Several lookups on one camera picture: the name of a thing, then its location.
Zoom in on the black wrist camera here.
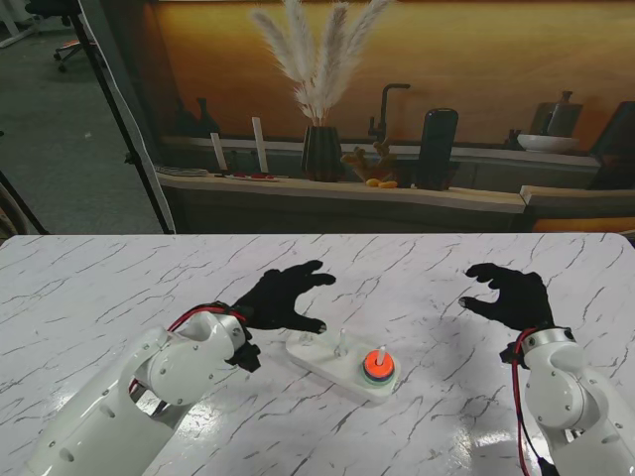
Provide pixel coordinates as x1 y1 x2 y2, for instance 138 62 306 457
499 344 525 369
223 341 262 373

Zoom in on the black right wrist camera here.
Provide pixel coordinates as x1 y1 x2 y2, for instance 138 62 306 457
499 344 525 369

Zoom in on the medium purple ring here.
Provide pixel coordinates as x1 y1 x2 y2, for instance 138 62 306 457
361 364 397 383

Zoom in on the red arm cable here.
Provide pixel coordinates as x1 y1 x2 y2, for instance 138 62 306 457
510 329 560 476
167 301 249 334

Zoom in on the large green ring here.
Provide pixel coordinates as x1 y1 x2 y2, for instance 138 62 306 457
360 366 398 389

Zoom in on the white three-rod Hanoi tower base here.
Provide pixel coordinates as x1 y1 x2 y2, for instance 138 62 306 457
285 326 402 404

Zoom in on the red left arm cable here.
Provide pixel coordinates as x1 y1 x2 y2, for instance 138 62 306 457
167 301 249 334

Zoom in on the black office chair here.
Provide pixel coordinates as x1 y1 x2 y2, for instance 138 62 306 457
24 0 98 73

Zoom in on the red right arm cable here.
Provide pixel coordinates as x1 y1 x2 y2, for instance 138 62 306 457
510 329 560 476

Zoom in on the printed kitchen scene backdrop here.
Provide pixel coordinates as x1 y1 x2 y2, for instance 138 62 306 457
81 0 635 234

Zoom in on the small orange ring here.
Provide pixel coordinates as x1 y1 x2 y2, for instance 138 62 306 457
363 350 395 378

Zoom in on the white desk leg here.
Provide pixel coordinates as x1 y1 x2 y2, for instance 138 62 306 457
0 0 44 50

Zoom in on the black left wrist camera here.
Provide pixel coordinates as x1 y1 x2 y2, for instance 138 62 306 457
223 341 262 373

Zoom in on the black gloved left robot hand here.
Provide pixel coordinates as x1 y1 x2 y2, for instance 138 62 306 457
232 260 337 334

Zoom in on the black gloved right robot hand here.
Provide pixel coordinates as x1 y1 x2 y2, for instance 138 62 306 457
458 262 557 332

